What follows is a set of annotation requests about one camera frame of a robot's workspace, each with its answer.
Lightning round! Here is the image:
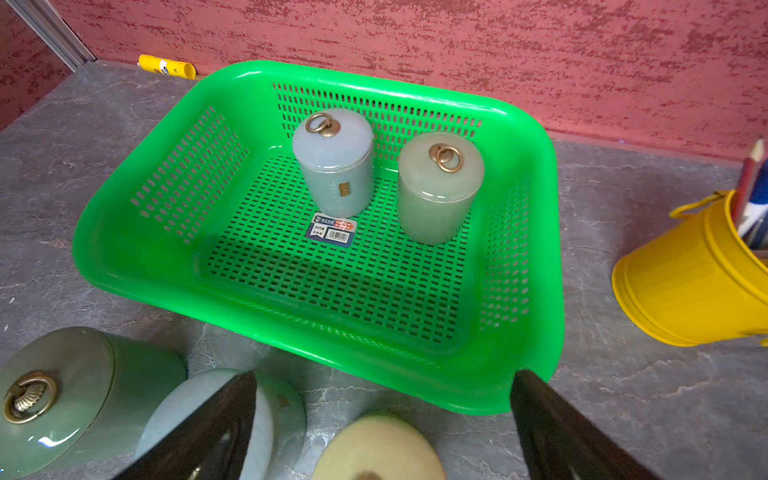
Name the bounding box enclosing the yellow pen bucket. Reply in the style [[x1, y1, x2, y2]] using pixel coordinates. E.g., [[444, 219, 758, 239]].
[[611, 191, 767, 347]]

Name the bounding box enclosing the yellow-green canister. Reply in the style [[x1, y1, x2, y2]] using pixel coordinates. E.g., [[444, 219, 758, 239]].
[[312, 414, 446, 480]]

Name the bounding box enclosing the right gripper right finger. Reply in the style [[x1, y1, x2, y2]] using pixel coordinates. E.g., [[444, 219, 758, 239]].
[[510, 370, 658, 479]]

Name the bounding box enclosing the green plastic basket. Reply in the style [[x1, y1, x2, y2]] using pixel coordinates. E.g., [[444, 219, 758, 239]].
[[72, 60, 565, 415]]

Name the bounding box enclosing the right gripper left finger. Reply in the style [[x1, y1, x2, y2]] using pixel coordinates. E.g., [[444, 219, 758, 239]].
[[116, 372, 258, 479]]

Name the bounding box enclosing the yellow glue stick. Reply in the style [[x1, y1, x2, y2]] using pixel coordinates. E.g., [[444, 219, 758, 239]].
[[137, 54, 197, 80]]

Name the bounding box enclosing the blue-grey canister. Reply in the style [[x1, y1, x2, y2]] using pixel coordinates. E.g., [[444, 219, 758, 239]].
[[292, 109, 374, 218], [133, 368, 306, 479]]

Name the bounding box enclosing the green canister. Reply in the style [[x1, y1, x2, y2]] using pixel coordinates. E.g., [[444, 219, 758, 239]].
[[1, 327, 187, 479], [397, 132, 485, 245]]

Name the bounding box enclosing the basket barcode sticker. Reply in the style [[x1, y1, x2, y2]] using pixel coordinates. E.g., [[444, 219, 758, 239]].
[[305, 212, 357, 248]]

